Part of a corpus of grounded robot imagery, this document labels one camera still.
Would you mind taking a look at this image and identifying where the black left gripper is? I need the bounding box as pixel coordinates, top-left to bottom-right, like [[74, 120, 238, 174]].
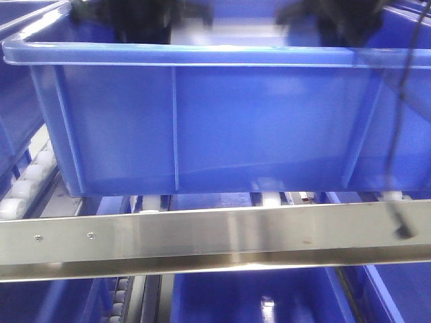
[[70, 1, 213, 44]]

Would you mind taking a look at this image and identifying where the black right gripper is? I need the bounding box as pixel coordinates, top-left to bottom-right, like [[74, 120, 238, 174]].
[[275, 1, 393, 47]]

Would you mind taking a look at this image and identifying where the blue target bin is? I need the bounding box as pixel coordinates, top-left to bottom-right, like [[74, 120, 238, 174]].
[[2, 1, 430, 196]]

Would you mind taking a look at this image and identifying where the blue bin left side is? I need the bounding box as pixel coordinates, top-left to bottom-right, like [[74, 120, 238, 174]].
[[1, 1, 66, 176]]

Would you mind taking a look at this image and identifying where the steel rack front beam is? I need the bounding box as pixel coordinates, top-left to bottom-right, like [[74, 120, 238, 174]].
[[1, 200, 430, 282]]

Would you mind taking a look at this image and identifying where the white roller track left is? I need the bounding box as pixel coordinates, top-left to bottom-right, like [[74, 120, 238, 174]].
[[1, 139, 57, 221]]

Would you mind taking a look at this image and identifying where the blue bin lower shelf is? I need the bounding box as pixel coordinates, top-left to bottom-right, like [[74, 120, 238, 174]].
[[170, 267, 355, 322]]

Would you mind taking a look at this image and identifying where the black hanging cable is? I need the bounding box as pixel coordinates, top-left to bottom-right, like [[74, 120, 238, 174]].
[[383, 0, 431, 240]]

